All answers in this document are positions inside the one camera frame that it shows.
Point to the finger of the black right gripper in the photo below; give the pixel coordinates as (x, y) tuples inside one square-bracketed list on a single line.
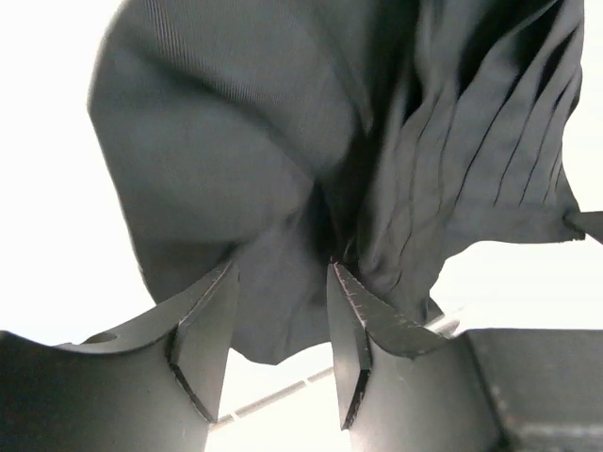
[(589, 223)]

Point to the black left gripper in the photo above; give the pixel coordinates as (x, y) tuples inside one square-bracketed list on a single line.
[(402, 387)]

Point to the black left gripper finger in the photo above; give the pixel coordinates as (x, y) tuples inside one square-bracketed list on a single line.
[(152, 384)]

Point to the black pleated skirt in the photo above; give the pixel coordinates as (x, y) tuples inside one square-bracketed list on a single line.
[(386, 136)]

